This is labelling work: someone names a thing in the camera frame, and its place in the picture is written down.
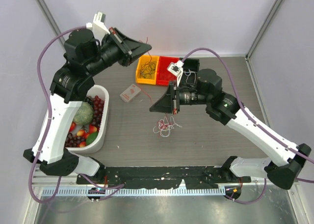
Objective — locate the aluminium frame rail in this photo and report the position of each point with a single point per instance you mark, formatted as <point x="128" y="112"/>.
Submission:
<point x="41" y="181"/>

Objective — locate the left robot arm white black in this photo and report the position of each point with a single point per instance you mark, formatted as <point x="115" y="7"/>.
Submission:
<point x="58" y="161"/>

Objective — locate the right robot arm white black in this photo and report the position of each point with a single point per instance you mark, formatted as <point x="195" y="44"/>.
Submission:
<point x="284" y="159"/>

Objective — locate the small peach fruits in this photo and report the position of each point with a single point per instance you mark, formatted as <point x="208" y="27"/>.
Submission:
<point x="85" y="137"/>

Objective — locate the black plastic bin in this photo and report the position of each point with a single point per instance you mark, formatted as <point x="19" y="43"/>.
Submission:
<point x="190" y="69"/>

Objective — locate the white slotted cable duct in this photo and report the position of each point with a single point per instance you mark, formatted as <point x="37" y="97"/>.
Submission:
<point x="180" y="191"/>

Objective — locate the green melon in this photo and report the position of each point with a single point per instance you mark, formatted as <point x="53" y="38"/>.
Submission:
<point x="84" y="114"/>

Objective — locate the dark red grape bunch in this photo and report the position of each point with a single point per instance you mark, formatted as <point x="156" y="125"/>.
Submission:
<point x="98" y="108"/>

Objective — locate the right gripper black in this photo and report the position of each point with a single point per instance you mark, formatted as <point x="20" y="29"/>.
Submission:
<point x="166" y="103"/>

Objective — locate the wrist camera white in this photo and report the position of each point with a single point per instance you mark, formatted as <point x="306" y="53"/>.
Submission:
<point x="176" y="69"/>
<point x="97" y="26"/>

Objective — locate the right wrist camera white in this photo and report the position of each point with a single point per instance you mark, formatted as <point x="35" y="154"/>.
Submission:
<point x="176" y="69"/>

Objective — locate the red plastic bin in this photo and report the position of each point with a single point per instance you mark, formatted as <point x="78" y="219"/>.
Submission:
<point x="163" y="76"/>

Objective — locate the yellow plastic bin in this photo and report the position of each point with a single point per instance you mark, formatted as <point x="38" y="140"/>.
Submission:
<point x="146" y="71"/>

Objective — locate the red apple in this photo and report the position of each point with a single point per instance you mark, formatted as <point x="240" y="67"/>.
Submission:
<point x="72" y="127"/>

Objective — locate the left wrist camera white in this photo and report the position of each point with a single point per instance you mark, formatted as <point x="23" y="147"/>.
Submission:
<point x="97" y="26"/>

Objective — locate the white plastic basket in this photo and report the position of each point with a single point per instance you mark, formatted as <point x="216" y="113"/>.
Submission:
<point x="100" y="125"/>

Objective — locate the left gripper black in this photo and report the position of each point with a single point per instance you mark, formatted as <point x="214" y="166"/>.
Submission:
<point x="131" y="47"/>

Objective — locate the small red grape bunch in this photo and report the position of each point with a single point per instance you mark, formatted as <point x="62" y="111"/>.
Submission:
<point x="74" y="141"/>

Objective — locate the playing card box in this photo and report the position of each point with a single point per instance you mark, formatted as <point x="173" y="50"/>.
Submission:
<point x="130" y="93"/>

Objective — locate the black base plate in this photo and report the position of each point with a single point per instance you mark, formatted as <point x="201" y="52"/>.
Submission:
<point x="165" y="178"/>

